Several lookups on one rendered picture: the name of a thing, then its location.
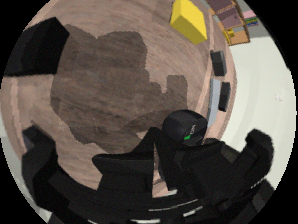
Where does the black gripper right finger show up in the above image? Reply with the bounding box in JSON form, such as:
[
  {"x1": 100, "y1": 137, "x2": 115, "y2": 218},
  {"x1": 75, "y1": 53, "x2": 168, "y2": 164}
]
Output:
[{"x1": 154, "y1": 127, "x2": 226, "y2": 190}]

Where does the yellow block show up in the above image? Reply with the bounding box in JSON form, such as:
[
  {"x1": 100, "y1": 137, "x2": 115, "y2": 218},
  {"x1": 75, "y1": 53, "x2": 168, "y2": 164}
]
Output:
[{"x1": 170, "y1": 0, "x2": 208, "y2": 45}]

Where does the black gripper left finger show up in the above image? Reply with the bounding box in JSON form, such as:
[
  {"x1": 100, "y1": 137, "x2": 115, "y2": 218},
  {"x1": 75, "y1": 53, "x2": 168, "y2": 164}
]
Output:
[{"x1": 92, "y1": 127, "x2": 154, "y2": 190}]

